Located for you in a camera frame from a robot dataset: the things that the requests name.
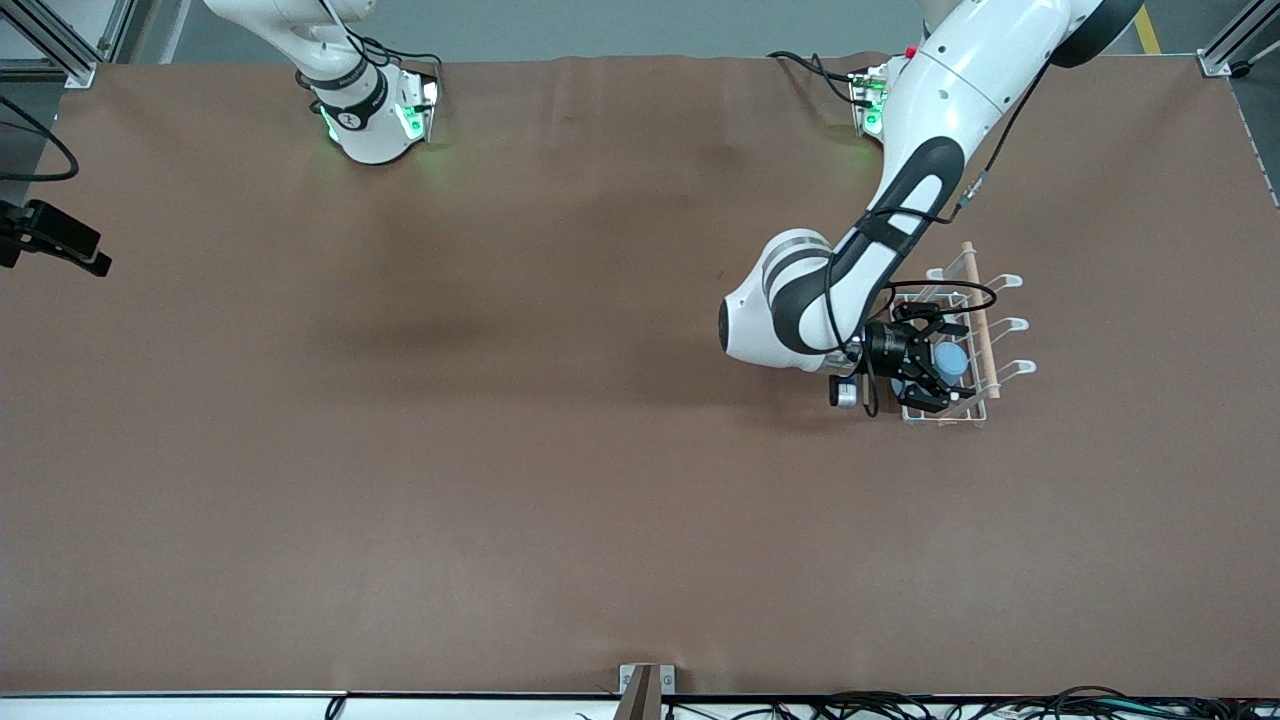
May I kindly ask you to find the brown table cover mat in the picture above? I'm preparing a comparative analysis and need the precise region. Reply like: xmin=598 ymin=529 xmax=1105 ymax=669
xmin=0 ymin=52 xmax=1280 ymax=698

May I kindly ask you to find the aluminium frame post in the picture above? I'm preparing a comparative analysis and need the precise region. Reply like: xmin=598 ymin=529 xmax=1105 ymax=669
xmin=0 ymin=0 xmax=97 ymax=89
xmin=1197 ymin=0 xmax=1280 ymax=79

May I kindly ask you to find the black base cable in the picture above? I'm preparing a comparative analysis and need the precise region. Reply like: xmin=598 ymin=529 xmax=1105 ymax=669
xmin=768 ymin=50 xmax=871 ymax=106
xmin=345 ymin=35 xmax=443 ymax=86

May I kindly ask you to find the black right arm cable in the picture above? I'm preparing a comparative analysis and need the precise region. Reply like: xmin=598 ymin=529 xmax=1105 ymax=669
xmin=0 ymin=95 xmax=80 ymax=183

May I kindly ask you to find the blue plastic cup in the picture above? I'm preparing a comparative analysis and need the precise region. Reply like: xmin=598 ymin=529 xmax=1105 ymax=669
xmin=890 ymin=343 xmax=969 ymax=397

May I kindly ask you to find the white wire cup holder rack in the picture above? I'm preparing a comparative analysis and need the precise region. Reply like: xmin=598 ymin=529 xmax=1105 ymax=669
xmin=888 ymin=241 xmax=1037 ymax=428

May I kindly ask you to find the black left base cable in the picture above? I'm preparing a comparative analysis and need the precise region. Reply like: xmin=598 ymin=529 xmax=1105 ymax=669
xmin=768 ymin=50 xmax=871 ymax=106

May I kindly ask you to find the black right base cable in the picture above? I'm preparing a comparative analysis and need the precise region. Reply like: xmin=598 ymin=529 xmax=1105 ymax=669
xmin=345 ymin=35 xmax=443 ymax=86

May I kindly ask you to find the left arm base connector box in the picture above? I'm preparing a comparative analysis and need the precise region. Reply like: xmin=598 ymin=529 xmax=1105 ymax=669
xmin=850 ymin=65 xmax=891 ymax=136

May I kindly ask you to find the black cable bundle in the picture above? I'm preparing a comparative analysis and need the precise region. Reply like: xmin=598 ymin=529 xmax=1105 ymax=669
xmin=662 ymin=685 xmax=1280 ymax=720

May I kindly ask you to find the metal table edge bracket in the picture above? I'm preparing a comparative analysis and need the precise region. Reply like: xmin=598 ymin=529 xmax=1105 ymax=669
xmin=618 ymin=663 xmax=677 ymax=720

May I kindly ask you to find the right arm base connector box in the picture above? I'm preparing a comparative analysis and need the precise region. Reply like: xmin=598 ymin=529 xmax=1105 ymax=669
xmin=398 ymin=72 xmax=442 ymax=143

